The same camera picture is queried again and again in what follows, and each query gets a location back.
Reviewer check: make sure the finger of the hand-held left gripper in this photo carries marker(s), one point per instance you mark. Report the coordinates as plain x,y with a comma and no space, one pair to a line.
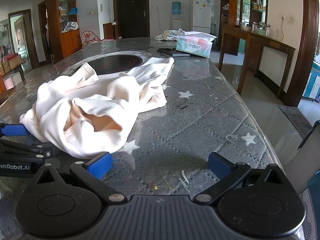
25,148
13,130

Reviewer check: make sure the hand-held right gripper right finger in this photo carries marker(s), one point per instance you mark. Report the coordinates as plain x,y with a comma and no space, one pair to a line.
220,166

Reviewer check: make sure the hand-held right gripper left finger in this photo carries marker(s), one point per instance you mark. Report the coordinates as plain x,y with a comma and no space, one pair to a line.
100,166

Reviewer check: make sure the white garment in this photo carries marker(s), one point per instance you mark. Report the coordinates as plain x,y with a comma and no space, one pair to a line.
75,100

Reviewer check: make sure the pink storage box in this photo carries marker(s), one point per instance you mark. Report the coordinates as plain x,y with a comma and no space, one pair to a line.
8,83

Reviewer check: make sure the white storage box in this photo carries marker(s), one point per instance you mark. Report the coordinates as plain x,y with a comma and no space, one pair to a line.
17,78

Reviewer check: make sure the grey star quilted table cover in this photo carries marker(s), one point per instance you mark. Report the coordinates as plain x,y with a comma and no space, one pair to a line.
200,110

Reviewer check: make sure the cardboard box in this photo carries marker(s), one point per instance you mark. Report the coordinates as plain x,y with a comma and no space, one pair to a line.
15,61

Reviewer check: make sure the grey door mat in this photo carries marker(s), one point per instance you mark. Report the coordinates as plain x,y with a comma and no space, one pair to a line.
295,120

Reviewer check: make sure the open interior door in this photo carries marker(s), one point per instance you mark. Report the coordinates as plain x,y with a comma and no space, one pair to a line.
21,35

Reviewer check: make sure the round black built-in cooktop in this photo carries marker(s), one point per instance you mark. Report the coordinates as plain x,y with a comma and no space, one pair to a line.
117,63

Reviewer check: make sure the tall wooden display cabinet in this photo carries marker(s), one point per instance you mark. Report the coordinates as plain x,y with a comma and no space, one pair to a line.
70,42

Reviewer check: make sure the white plastic bag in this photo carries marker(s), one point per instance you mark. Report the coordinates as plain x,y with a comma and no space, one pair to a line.
71,27

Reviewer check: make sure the pastel tissue pack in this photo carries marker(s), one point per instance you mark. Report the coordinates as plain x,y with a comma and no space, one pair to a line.
193,46

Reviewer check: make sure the light blue cabinet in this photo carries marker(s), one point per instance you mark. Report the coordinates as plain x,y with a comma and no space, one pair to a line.
311,82

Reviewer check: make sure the black flat remote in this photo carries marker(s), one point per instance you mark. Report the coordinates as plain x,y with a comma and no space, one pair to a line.
170,52

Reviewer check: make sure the wooden console table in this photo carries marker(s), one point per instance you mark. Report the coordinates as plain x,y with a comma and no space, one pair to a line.
262,41

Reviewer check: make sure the blue plastic bag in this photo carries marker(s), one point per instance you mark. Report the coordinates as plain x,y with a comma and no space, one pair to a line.
72,11

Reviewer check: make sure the small wooden side cabinet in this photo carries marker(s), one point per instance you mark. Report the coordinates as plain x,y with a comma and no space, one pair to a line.
110,31

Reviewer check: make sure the patterned cloth heap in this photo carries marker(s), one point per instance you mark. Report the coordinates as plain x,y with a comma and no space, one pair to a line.
170,35

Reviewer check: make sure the glass jar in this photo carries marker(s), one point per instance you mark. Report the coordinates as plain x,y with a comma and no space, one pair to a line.
254,27
268,30
262,28

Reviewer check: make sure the white water dispenser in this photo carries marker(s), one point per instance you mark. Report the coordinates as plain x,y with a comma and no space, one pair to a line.
177,22

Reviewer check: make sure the white refrigerator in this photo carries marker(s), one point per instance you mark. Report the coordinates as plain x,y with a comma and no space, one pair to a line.
200,15

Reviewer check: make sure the dark wooden door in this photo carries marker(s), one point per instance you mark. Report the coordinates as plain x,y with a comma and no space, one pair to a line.
130,10

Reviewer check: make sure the wooden shelf unit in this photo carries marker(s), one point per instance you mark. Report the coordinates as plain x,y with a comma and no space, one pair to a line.
233,5

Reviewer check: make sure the wall poster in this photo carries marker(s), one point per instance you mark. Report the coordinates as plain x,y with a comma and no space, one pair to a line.
5,37

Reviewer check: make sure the wooden archway frame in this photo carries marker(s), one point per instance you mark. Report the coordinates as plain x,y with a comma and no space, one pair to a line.
302,55

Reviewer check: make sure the white wall socket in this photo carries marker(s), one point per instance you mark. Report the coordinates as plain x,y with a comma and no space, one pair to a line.
286,18

